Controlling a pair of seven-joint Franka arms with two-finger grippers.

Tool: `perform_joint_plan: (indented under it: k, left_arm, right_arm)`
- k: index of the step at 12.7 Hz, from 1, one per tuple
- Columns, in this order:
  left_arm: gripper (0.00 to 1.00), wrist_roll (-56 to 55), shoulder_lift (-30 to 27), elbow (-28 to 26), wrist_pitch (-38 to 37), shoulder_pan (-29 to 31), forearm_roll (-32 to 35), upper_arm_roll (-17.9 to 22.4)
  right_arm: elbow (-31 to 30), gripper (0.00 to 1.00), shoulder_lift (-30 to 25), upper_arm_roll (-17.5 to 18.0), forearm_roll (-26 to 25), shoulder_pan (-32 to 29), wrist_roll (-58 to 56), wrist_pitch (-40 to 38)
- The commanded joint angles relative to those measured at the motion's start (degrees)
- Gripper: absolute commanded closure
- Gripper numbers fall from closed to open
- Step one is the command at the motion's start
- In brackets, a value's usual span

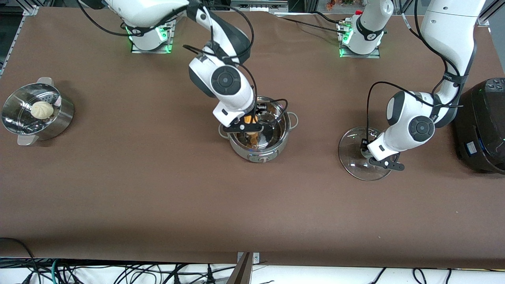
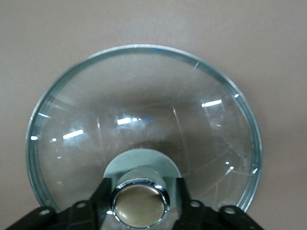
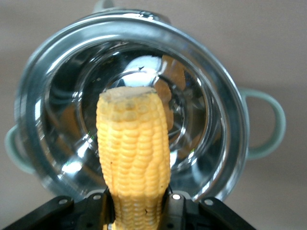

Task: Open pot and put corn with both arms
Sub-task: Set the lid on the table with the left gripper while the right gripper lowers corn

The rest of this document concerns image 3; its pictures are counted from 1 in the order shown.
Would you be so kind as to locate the brown table cover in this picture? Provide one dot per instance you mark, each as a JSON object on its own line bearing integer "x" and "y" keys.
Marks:
{"x": 275, "y": 36}

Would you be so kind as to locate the yellow corn cob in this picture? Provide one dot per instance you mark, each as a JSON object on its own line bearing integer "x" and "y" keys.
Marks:
{"x": 134, "y": 153}

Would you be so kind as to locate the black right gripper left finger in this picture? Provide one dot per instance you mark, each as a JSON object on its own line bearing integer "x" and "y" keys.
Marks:
{"x": 72, "y": 213}

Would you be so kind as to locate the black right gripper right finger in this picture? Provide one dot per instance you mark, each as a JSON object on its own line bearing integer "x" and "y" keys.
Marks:
{"x": 192, "y": 213}

